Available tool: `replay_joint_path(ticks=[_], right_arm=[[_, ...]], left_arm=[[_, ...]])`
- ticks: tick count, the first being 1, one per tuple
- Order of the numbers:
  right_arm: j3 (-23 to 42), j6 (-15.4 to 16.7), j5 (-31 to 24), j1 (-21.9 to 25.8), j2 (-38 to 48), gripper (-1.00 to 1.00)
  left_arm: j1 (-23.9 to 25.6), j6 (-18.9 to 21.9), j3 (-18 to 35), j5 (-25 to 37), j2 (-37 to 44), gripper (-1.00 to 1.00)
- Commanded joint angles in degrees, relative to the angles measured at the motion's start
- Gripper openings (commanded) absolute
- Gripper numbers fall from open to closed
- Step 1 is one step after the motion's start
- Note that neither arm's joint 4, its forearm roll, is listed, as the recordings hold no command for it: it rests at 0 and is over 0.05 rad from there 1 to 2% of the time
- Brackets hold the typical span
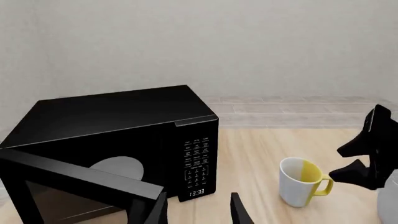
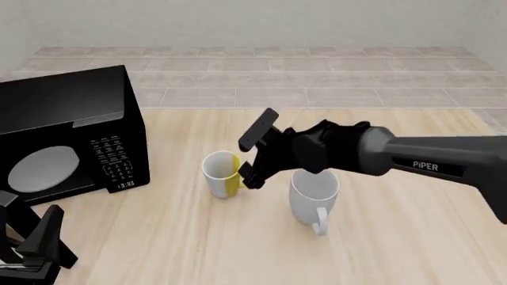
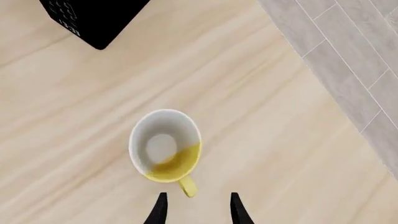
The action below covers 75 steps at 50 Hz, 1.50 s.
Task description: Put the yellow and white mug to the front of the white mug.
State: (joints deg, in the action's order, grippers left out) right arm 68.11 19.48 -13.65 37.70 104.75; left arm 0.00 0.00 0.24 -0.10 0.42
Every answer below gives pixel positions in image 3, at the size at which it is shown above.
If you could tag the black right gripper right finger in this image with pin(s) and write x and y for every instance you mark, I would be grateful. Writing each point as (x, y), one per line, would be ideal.
(238, 212)

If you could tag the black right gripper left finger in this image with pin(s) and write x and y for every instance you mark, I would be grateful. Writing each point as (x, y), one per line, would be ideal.
(159, 212)

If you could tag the yellow and white mug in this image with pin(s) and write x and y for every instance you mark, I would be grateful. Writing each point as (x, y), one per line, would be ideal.
(164, 149)

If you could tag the black microwave oven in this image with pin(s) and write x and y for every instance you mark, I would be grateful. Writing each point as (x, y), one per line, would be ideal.
(93, 21)

